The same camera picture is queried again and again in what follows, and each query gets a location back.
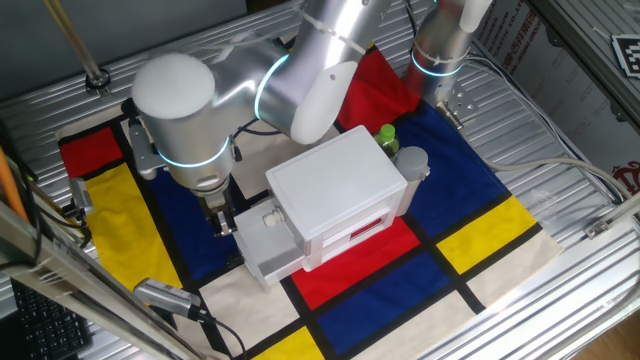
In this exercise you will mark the metal rod on stand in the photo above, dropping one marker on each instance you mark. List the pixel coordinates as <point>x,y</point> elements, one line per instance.
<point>75,42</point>

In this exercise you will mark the black keyboard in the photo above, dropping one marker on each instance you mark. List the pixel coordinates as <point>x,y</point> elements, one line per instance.
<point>45,330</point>

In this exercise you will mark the green tea bottle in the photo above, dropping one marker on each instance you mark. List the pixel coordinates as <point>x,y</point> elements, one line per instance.
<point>386,135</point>

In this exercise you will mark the small silver device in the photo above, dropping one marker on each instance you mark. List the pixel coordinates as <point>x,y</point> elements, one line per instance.
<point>81,196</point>

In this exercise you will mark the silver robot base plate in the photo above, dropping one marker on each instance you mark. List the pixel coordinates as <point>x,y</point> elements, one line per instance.
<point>460,100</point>

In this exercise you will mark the colour block tablecloth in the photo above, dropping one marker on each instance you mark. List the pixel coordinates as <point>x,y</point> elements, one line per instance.
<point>380,300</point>

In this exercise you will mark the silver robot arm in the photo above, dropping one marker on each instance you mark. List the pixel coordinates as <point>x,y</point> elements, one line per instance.
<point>175,140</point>

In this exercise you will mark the aluminium frame beam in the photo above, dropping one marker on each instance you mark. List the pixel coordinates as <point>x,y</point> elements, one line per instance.
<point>30,260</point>

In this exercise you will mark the white drawer cabinet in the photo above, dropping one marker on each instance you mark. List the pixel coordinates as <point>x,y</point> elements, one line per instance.
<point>335,185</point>

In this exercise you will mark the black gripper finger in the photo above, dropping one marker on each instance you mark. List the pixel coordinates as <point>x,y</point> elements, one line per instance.
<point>229,222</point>
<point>220,226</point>

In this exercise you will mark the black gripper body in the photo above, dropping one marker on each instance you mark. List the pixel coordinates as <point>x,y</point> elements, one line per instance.
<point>216,204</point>

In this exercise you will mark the metal bar with bracket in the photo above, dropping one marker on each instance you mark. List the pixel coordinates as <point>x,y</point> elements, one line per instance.
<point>597,228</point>

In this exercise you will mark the cardboard panel with red print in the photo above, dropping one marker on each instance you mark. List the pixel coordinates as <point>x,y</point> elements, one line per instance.
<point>550,75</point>

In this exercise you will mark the grey lidded white container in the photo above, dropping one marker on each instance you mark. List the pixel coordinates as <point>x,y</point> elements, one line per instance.
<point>411,162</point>

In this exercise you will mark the black white marker tag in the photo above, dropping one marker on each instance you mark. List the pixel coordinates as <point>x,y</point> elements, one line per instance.
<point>627,55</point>

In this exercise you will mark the silver ribbed camera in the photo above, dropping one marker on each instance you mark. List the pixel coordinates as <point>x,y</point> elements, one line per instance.
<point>165,296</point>

